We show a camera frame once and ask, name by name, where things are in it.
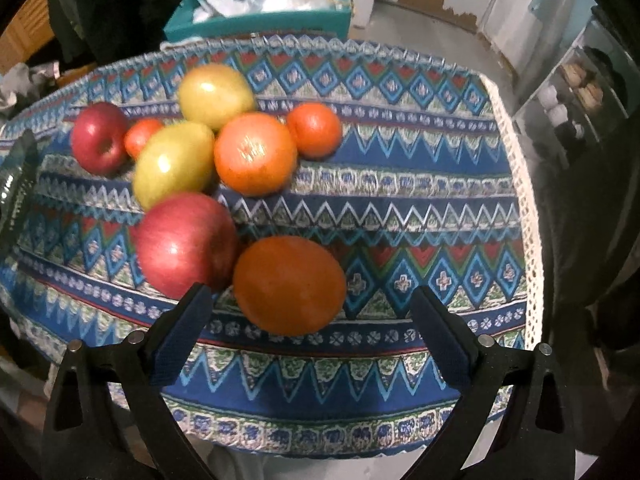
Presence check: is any grey cloth pile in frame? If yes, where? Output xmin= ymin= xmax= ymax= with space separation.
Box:
xmin=0 ymin=62 xmax=60 ymax=124

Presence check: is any medium orange centre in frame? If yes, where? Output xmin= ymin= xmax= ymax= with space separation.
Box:
xmin=214 ymin=112 xmax=298 ymax=197

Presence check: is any clear glass fruit bowl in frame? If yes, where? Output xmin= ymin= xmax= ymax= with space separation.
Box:
xmin=0 ymin=129 xmax=39 ymax=260

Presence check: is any small orange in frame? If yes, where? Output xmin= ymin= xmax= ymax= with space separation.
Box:
xmin=124 ymin=118 xmax=164 ymax=160
xmin=285 ymin=102 xmax=342 ymax=159

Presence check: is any teal cardboard box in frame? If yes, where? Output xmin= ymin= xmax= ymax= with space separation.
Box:
xmin=164 ymin=0 xmax=352 ymax=42

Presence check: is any small red apple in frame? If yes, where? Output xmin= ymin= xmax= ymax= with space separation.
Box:
xmin=70 ymin=102 xmax=129 ymax=177

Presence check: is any green-yellow mango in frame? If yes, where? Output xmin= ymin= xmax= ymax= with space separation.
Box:
xmin=132 ymin=122 xmax=215 ymax=211

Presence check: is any large red apple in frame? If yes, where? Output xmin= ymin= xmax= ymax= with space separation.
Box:
xmin=134 ymin=192 xmax=239 ymax=299

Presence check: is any large orange front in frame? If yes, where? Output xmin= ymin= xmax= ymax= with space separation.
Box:
xmin=232 ymin=235 xmax=347 ymax=337

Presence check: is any dark hanging clothing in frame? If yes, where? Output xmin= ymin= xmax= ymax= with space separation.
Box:
xmin=48 ymin=0 xmax=181 ymax=67

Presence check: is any patterned blue tablecloth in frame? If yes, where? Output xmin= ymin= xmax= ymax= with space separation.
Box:
xmin=1 ymin=36 xmax=544 ymax=458

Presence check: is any yellow mango far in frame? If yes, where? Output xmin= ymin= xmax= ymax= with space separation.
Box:
xmin=177 ymin=63 xmax=256 ymax=131

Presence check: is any grey shoe rack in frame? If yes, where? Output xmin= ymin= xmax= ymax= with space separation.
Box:
xmin=513 ymin=6 xmax=639 ymax=168

